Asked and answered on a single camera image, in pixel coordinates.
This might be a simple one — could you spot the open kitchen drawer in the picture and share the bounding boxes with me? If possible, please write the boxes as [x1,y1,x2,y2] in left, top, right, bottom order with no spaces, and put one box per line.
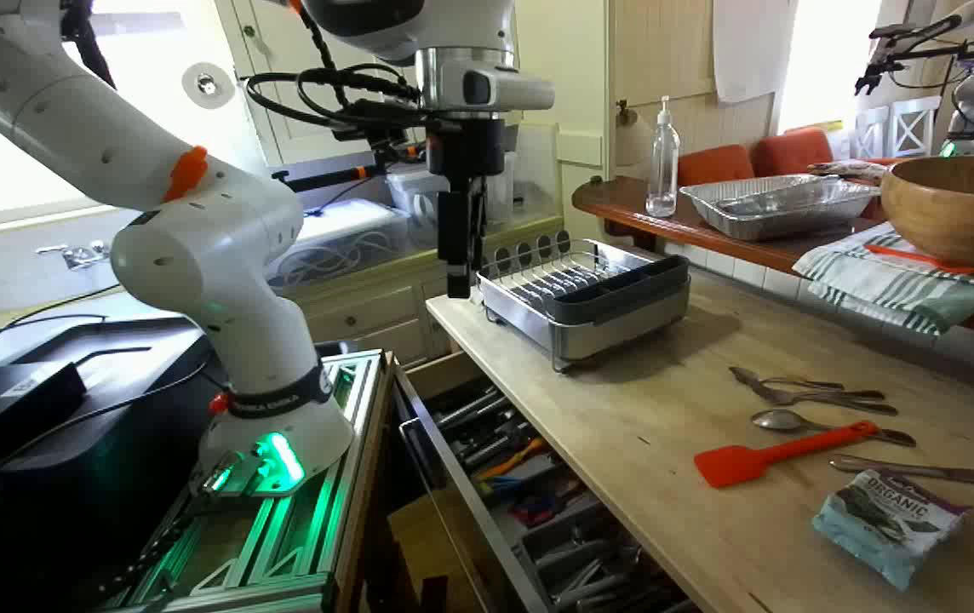
[395,354,699,613]

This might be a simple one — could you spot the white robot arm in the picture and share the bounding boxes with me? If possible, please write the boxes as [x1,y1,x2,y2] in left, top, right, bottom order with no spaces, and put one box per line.
[0,0,556,497]

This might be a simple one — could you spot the metal tongs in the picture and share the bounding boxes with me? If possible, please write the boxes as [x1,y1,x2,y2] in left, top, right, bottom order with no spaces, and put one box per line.
[729,365,899,414]

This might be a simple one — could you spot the orange silicone spatula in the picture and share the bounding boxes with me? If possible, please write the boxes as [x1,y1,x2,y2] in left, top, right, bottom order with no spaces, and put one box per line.
[696,423,879,491]

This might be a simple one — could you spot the small printed packet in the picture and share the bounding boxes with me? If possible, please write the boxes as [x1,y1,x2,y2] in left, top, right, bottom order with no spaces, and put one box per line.
[811,470,967,592]

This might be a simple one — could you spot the orange chair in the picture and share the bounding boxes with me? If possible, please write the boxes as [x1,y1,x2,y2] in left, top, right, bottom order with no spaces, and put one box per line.
[682,128,831,186]

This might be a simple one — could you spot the wooden bowl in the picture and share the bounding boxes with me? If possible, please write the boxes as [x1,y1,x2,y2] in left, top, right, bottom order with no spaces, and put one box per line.
[882,155,974,264]

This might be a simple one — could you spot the metal spoon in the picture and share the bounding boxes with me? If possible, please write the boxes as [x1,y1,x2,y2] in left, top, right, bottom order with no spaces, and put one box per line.
[749,405,916,445]

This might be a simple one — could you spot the metal knife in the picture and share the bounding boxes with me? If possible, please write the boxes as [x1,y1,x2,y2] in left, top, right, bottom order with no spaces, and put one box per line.
[829,455,974,485]

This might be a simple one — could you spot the black cable bundle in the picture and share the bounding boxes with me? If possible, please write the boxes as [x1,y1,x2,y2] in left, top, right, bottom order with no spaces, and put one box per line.
[237,0,446,147]

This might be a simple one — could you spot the grey metal drying rack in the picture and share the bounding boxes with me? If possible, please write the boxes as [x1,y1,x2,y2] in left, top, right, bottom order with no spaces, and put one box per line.
[477,238,691,371]

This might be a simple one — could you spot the clear hand sanitizer bottle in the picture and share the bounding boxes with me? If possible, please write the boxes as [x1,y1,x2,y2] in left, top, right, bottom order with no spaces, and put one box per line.
[647,100,682,217]

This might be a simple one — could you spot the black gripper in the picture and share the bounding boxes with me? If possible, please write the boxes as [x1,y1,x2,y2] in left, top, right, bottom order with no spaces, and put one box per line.
[426,119,505,300]

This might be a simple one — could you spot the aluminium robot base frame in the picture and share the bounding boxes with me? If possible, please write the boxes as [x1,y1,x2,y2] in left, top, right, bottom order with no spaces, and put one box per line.
[111,351,392,613]

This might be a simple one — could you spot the aluminium foil tray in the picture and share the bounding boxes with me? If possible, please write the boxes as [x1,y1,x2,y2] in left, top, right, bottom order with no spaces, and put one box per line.
[682,172,879,240]

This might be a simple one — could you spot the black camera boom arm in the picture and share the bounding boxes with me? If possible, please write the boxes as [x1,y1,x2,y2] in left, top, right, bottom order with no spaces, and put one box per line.
[853,0,974,155]

